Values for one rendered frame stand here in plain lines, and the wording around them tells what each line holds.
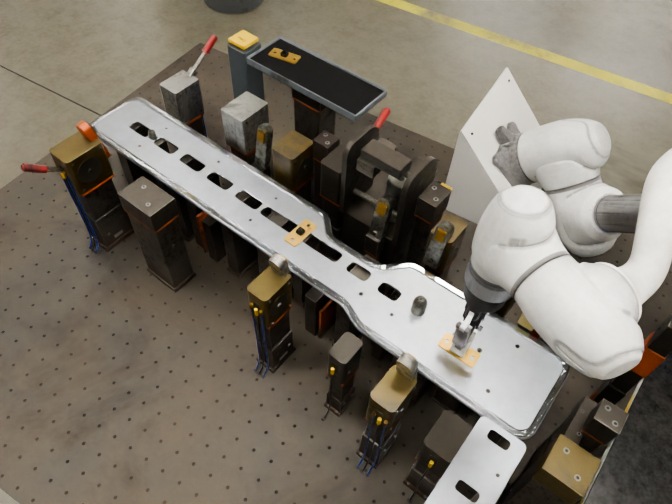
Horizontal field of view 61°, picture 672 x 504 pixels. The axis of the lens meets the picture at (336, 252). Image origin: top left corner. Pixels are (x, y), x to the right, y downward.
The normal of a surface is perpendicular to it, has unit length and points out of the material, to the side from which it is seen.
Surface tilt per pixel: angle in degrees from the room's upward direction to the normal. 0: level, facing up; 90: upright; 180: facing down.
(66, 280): 0
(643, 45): 0
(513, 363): 0
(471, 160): 90
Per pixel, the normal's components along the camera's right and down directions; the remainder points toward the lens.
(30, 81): 0.04, -0.60
